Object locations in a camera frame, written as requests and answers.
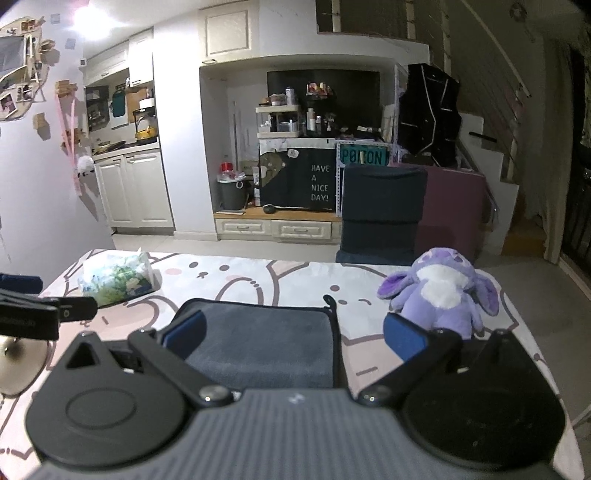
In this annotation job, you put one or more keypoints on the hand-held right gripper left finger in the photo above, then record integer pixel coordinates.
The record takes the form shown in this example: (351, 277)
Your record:
(185, 330)

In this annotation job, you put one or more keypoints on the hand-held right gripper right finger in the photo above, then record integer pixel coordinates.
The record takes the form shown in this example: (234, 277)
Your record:
(404, 339)

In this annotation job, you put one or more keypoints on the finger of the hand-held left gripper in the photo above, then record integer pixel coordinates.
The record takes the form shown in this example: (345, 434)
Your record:
(76, 308)
(18, 282)

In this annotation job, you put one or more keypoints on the grey towel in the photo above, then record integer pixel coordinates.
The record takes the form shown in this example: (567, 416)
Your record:
(258, 341)

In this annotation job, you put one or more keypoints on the green printed tissue pack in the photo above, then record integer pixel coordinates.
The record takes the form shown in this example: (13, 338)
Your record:
(115, 277)

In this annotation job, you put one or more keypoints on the purple plush toy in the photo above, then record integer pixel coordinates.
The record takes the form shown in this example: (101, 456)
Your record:
(438, 286)

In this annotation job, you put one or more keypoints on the cartoon printed bed sheet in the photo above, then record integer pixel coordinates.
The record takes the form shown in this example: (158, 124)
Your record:
(277, 281)

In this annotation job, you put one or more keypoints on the white kitchen base cabinet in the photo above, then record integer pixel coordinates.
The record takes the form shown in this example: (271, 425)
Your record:
(134, 191)

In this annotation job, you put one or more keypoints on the dark blue padded chair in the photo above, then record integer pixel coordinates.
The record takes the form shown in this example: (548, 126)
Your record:
(381, 207)

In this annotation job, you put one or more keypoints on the cream drawer unit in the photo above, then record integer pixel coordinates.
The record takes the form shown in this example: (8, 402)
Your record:
(277, 227)

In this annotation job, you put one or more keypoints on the purple cloth covered box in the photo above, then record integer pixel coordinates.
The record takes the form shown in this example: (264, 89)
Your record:
(455, 207)

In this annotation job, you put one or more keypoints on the grey trash bin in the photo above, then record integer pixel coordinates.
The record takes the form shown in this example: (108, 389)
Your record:
(232, 196)

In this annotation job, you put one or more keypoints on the red lid jar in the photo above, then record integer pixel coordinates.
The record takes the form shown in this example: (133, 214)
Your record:
(227, 170)

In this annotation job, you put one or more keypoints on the teal sign plate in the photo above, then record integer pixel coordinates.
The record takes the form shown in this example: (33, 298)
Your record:
(364, 157)

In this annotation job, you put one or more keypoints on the black lettered cabinet cover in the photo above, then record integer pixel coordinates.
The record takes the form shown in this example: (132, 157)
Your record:
(300, 182)

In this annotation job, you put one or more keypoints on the yellow pot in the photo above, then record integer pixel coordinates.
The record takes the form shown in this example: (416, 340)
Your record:
(147, 131)

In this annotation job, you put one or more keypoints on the white staircase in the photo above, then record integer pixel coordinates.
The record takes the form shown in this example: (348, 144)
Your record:
(489, 157)

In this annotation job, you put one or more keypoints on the teal cutting board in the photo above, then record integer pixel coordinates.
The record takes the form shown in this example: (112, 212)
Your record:
(118, 104)

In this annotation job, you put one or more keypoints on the black hanging garment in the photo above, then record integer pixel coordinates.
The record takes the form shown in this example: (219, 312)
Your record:
(429, 115)

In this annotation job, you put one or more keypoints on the cream cosmetics organizer shelf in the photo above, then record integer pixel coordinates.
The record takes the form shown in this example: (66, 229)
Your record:
(279, 121)

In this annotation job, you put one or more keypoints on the white upper kitchen cabinets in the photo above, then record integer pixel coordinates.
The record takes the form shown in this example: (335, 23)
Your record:
(117, 57)

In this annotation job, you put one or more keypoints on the stair railing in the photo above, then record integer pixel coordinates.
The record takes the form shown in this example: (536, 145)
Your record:
(496, 78)

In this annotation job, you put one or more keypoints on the ceiling light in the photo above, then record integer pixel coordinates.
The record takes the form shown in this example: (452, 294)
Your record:
(97, 16)

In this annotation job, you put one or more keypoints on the white fluffy wall toy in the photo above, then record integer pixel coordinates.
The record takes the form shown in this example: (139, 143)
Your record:
(85, 167)

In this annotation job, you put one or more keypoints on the wall photo collage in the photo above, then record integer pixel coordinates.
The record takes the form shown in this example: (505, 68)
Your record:
(21, 69)

